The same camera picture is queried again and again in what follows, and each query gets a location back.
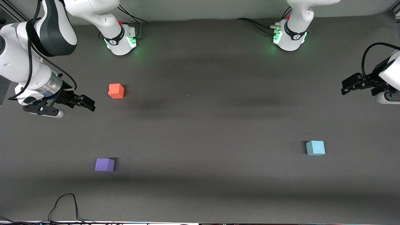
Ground black arm wrist cable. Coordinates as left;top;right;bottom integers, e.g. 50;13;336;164
361;42;400;79
7;0;78;101

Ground black right arm base cables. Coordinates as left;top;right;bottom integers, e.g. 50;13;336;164
117;4;149;40

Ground purple foam block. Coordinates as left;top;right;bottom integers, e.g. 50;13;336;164
95;158;115;172

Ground black arm base cables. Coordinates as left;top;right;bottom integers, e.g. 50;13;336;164
117;4;149;40
236;6;293;35

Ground black left arm base cables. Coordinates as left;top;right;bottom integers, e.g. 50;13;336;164
236;6;293;35

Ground aluminium frame profile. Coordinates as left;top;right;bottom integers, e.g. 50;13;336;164
0;0;29;23

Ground black right arm wrist cable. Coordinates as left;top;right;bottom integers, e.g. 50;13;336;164
7;0;78;101

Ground light blue foam block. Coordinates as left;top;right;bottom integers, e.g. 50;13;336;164
306;140;326;156

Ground black left arm wrist cable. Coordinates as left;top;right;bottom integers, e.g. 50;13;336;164
361;42;400;79

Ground orange foam block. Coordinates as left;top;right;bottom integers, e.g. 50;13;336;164
108;83;125;99

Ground black cable on table edge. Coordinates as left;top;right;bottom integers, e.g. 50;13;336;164
0;193;103;225

